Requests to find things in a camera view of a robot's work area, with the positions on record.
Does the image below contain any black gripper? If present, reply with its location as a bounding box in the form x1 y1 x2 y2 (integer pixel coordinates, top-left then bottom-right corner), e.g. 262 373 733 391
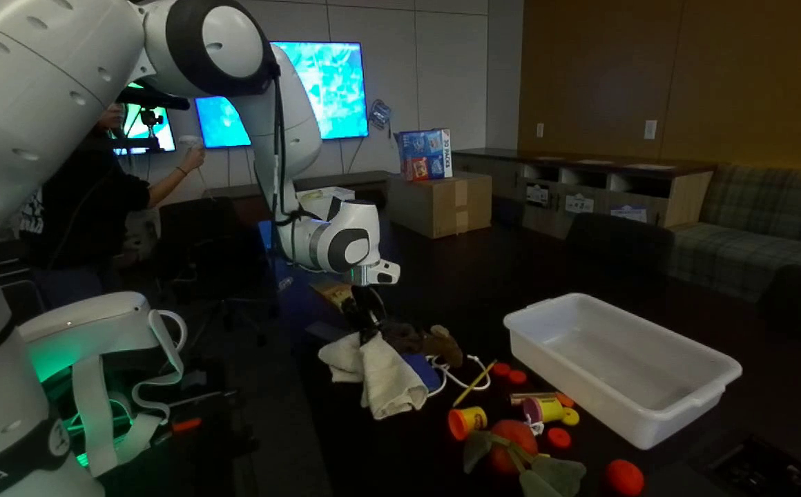
344 258 402 340

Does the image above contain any white towel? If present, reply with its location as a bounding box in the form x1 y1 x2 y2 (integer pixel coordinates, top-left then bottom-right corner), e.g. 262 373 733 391
319 333 443 419

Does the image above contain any orange toy cup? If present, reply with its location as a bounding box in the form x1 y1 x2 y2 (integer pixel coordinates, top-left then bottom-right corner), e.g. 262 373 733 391
447 406 490 442

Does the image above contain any red toy tomato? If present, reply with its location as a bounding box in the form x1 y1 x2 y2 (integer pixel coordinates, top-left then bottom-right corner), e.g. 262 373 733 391
490 419 540 475

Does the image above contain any red toy disc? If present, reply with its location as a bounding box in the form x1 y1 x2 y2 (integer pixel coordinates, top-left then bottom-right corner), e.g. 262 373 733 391
606 457 648 497

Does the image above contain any brown plush toy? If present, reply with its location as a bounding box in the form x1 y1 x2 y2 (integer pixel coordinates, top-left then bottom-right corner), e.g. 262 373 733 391
386 326 465 368

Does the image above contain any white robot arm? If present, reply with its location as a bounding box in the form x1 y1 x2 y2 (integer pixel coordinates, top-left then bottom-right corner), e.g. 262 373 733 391
0 0 402 497

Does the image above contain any cardboard box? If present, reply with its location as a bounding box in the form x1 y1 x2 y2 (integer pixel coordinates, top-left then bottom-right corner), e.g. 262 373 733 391
386 173 491 239

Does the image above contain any blue printed carton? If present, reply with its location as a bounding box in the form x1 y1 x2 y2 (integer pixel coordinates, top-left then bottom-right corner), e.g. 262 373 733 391
396 126 454 180

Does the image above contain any wooden shelf unit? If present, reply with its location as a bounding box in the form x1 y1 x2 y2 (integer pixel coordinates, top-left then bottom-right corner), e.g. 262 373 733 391
454 148 712 236

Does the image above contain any clear plastic bin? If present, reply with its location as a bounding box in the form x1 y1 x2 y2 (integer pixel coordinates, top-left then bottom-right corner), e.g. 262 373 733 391
504 292 744 449

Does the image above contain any person in dark clothes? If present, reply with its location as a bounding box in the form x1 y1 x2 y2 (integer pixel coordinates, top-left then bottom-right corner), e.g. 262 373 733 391
34 101 206 307

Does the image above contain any green plaid sofa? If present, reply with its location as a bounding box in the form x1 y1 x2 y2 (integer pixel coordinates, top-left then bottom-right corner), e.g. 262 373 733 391
670 166 801 301

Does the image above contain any large wall screen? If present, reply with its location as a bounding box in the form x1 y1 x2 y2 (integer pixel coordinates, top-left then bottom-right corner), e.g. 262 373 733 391
193 42 370 148

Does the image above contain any small wall screen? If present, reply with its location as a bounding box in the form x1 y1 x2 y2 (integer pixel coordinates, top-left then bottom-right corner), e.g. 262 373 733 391
113 101 175 156

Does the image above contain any black camera on stand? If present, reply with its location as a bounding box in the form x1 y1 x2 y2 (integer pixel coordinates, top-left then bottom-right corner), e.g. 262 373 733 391
116 86 192 111

